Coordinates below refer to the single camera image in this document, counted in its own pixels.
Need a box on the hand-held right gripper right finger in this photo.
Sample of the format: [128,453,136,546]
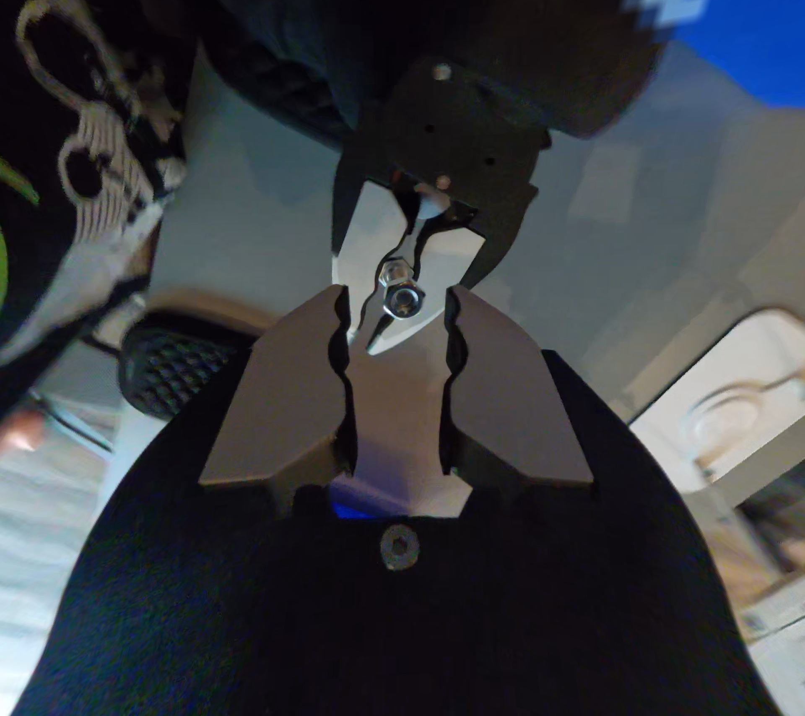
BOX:
[438,285,596,490]

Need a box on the black padded chair armrest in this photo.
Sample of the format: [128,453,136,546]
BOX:
[118,320,252,421]

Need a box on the steel hex bolt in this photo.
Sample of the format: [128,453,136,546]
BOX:
[382,283,426,320]

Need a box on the blue plastic bin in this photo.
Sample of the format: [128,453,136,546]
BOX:
[509,0,805,113]

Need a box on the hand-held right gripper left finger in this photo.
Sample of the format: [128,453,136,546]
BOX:
[197,284,359,516]

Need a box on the person's printed black shirt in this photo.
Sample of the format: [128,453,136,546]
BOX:
[0,0,190,365]

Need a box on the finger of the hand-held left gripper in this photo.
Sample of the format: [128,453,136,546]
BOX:
[366,222,487,356]
[332,180,413,347]

